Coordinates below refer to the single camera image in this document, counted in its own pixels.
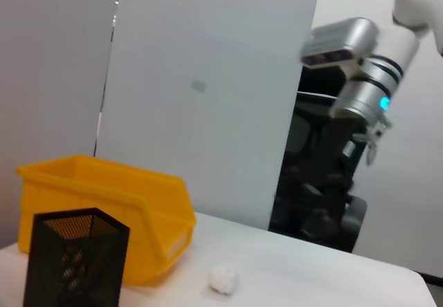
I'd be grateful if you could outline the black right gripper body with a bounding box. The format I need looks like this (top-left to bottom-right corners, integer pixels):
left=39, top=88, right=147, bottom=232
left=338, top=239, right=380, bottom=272
left=304, top=113, right=364, bottom=176

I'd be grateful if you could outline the white paper ball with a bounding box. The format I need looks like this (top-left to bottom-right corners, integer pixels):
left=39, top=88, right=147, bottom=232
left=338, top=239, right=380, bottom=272
left=207, top=263, right=239, bottom=296

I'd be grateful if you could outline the black mesh pen holder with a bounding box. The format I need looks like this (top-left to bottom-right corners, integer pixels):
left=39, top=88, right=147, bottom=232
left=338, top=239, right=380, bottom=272
left=23, top=207, right=132, bottom=307

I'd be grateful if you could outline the black office chair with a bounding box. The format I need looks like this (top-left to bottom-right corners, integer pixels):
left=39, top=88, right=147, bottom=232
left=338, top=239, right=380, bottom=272
left=268, top=66, right=368, bottom=254

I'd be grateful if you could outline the yellow plastic bin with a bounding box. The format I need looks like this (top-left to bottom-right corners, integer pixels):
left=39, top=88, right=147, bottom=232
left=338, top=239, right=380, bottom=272
left=16, top=153, right=197, bottom=287

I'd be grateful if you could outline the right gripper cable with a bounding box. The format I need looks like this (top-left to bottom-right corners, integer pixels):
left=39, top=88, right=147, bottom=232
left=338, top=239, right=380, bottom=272
left=356, top=113, right=394, bottom=166

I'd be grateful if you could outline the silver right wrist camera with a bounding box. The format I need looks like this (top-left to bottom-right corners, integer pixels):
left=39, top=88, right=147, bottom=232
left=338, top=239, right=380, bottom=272
left=299, top=17, right=380, bottom=76

